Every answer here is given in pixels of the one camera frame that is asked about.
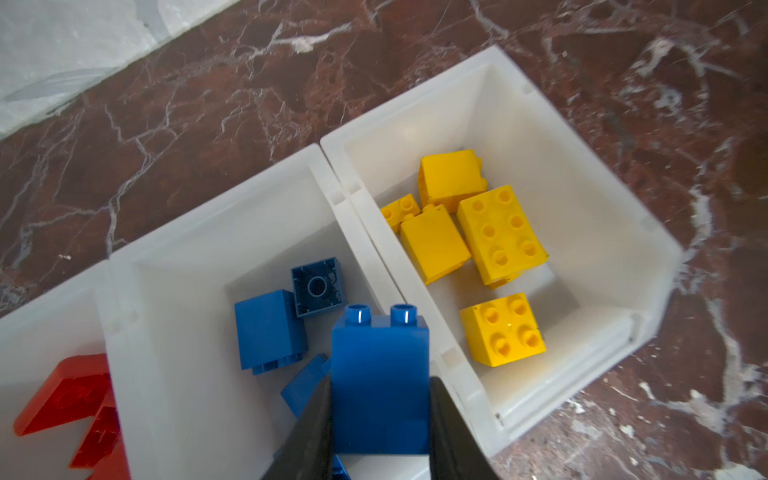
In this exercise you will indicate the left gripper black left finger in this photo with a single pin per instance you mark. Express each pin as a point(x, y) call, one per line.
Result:
point(308, 451)

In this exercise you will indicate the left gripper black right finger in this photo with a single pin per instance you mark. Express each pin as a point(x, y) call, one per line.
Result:
point(453, 451)

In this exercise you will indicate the blue lego brick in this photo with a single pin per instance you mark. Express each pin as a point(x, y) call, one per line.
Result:
point(380, 382)
point(270, 336)
point(318, 287)

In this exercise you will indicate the yellow lego brick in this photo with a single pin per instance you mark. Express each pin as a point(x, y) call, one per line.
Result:
point(433, 243)
point(447, 179)
point(500, 237)
point(502, 330)

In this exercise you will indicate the red lego brick top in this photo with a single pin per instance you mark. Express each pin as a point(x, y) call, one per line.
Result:
point(73, 391)

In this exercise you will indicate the small yellow lego top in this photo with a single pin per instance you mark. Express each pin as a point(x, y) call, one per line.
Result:
point(400, 210)

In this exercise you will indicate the long red lego brick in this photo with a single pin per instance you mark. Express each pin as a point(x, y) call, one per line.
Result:
point(102, 448)

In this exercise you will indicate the white middle sorting bin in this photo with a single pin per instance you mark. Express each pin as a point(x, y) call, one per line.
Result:
point(187, 409)

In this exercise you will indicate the white sorting bin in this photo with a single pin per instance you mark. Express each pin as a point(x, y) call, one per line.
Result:
point(187, 409)
point(611, 268)
point(79, 317)

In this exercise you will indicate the white right sorting bin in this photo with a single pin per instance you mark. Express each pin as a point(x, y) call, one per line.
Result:
point(611, 268)

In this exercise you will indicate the white left sorting bin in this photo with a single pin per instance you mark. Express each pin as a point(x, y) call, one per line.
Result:
point(79, 317)

